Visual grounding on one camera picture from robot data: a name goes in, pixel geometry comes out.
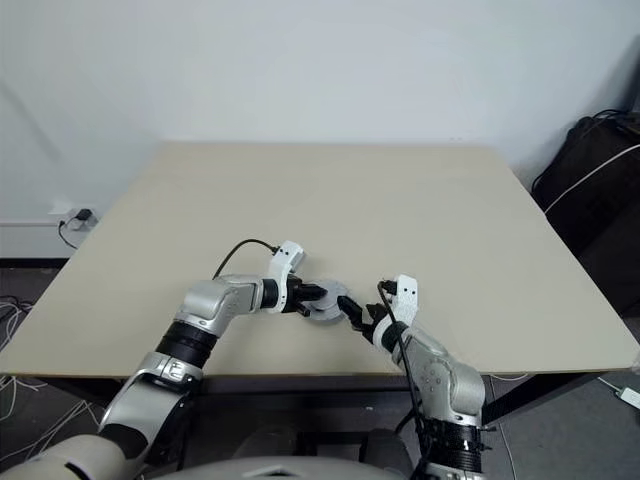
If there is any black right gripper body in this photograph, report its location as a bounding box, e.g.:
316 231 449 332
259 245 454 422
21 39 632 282
362 302 390 344

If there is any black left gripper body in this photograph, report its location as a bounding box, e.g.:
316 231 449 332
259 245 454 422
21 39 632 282
284 275 311 316

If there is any grey tape roll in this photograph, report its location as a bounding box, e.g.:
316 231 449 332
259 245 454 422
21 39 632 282
303 278 354 326

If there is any black bag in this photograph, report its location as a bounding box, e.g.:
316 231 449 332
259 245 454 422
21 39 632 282
532 115 640 314

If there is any white floor power strip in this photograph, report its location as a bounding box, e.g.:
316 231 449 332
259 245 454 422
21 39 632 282
597 377 640 409

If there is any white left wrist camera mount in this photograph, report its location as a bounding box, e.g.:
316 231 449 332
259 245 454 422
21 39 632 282
267 240 305 315

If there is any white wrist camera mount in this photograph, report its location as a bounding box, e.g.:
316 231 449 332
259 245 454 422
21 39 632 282
267 240 305 315
374 273 420 346

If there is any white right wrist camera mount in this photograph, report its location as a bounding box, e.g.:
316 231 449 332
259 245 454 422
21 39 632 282
374 273 420 346

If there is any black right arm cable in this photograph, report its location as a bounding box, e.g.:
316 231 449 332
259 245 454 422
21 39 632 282
375 279 436 480

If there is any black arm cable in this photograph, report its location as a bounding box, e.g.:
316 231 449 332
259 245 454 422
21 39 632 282
375 279 436 480
211 239 281 281

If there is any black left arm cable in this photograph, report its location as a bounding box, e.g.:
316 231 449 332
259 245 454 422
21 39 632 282
211 239 281 281

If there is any black table frame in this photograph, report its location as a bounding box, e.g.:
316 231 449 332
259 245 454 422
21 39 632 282
49 369 636 426

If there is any black adapter cable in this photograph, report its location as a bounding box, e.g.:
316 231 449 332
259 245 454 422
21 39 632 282
57 217 81 249

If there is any white wall socket strip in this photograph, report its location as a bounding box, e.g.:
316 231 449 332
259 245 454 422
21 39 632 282
49 199 99 231

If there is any white cable over bag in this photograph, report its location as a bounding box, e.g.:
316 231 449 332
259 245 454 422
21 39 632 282
545 144 640 214

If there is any white floor cable bundle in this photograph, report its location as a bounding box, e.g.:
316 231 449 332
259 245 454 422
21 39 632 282
0 294 106 451

